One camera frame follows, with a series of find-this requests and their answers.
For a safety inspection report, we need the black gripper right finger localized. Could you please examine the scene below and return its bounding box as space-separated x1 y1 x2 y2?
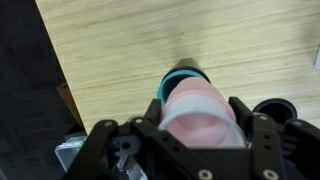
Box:
227 96 320 180

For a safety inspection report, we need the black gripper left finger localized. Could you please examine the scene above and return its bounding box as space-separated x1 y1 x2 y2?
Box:
62 98 215 180

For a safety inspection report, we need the translucent blue plastic cup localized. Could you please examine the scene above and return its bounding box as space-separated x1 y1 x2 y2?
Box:
156 67 208 110

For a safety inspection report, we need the pink plastic cup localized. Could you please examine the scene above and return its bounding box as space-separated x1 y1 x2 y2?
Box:
162 76 237 122

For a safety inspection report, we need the black table grommet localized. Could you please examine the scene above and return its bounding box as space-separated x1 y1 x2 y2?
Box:
251 97 299 126

